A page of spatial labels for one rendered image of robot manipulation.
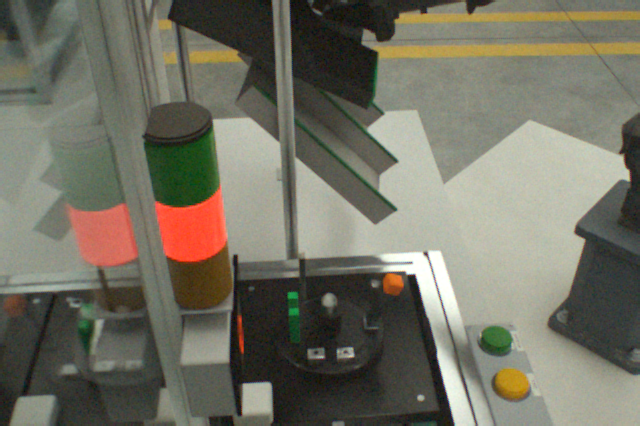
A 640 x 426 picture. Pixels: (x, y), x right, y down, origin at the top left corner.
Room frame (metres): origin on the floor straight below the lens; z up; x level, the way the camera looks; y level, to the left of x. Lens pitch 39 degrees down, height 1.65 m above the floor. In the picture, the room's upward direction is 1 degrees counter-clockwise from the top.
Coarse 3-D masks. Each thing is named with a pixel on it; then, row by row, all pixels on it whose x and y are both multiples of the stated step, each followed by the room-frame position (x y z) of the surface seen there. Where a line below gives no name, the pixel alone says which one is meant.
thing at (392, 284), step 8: (384, 280) 0.60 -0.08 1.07; (392, 280) 0.60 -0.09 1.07; (400, 280) 0.60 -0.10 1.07; (376, 288) 0.59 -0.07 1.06; (384, 288) 0.59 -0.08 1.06; (392, 288) 0.59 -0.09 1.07; (400, 288) 0.59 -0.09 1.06; (384, 296) 0.59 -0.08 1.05; (392, 296) 0.59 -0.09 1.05; (376, 304) 0.60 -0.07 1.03; (384, 304) 0.59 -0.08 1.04; (368, 312) 0.60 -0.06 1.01; (376, 312) 0.59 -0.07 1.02; (368, 320) 0.59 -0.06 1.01; (376, 320) 0.59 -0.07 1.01
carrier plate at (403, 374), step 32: (256, 288) 0.69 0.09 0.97; (288, 288) 0.69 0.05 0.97; (320, 288) 0.69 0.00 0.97; (352, 288) 0.69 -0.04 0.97; (256, 320) 0.63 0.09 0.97; (384, 320) 0.63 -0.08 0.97; (416, 320) 0.62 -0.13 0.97; (256, 352) 0.57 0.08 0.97; (384, 352) 0.57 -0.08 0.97; (416, 352) 0.57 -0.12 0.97; (288, 384) 0.52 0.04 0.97; (320, 384) 0.52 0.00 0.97; (352, 384) 0.52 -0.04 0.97; (384, 384) 0.52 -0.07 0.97; (416, 384) 0.52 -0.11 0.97; (288, 416) 0.48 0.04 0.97; (320, 416) 0.48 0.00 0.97; (352, 416) 0.48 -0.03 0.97; (384, 416) 0.48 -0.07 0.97; (416, 416) 0.48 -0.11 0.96
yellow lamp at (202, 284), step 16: (224, 256) 0.39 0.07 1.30; (176, 272) 0.37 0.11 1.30; (192, 272) 0.37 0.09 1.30; (208, 272) 0.38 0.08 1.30; (224, 272) 0.39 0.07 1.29; (176, 288) 0.38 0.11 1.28; (192, 288) 0.37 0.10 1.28; (208, 288) 0.37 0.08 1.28; (224, 288) 0.38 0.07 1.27; (192, 304) 0.37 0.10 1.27; (208, 304) 0.37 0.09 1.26
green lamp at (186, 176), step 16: (144, 144) 0.38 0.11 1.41; (192, 144) 0.38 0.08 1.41; (208, 144) 0.39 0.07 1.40; (160, 160) 0.37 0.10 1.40; (176, 160) 0.37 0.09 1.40; (192, 160) 0.38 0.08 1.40; (208, 160) 0.38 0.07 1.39; (160, 176) 0.37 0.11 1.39; (176, 176) 0.37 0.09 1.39; (192, 176) 0.37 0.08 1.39; (208, 176) 0.38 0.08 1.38; (160, 192) 0.38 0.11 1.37; (176, 192) 0.37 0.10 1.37; (192, 192) 0.37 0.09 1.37; (208, 192) 0.38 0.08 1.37
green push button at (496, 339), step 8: (488, 328) 0.61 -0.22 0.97; (496, 328) 0.61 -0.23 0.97; (504, 328) 0.61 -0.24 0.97; (488, 336) 0.59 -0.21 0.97; (496, 336) 0.59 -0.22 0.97; (504, 336) 0.59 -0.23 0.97; (488, 344) 0.58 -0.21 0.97; (496, 344) 0.58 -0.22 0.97; (504, 344) 0.58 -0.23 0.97; (496, 352) 0.57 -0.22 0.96; (504, 352) 0.57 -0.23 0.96
